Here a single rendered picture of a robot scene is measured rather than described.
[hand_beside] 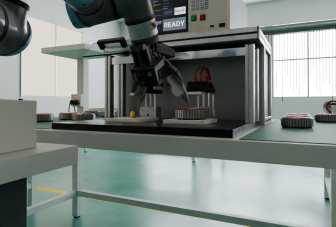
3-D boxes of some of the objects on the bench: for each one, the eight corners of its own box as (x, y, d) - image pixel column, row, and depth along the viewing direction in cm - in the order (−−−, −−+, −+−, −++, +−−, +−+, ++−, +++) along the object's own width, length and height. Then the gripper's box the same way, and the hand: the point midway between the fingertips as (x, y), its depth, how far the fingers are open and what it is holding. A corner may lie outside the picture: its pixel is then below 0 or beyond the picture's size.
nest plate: (204, 124, 94) (204, 120, 94) (162, 123, 100) (162, 119, 100) (217, 121, 107) (217, 118, 107) (179, 120, 114) (179, 117, 114)
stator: (100, 120, 146) (100, 113, 146) (82, 122, 136) (82, 114, 136) (84, 120, 152) (84, 113, 152) (66, 121, 142) (66, 113, 142)
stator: (200, 120, 96) (200, 109, 96) (170, 119, 101) (170, 108, 101) (210, 118, 106) (210, 108, 106) (182, 118, 111) (182, 108, 111)
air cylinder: (210, 121, 113) (210, 106, 113) (192, 120, 116) (192, 106, 116) (214, 120, 117) (214, 106, 118) (197, 119, 121) (197, 106, 121)
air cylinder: (155, 119, 123) (155, 106, 123) (140, 119, 126) (140, 106, 127) (161, 118, 128) (161, 106, 128) (146, 118, 131) (146, 106, 131)
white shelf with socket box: (84, 118, 176) (84, 42, 177) (40, 117, 192) (41, 47, 192) (118, 116, 208) (118, 52, 208) (78, 115, 224) (78, 55, 224)
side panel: (264, 125, 118) (264, 46, 118) (256, 125, 119) (256, 46, 119) (271, 121, 143) (271, 56, 143) (265, 121, 144) (265, 56, 145)
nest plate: (139, 122, 104) (139, 119, 104) (105, 121, 111) (105, 118, 111) (158, 120, 118) (158, 117, 118) (127, 119, 124) (127, 116, 124)
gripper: (102, 47, 74) (124, 114, 83) (172, 40, 66) (188, 115, 75) (119, 37, 81) (137, 99, 90) (185, 29, 72) (198, 98, 81)
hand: (164, 101), depth 84 cm, fingers open, 14 cm apart
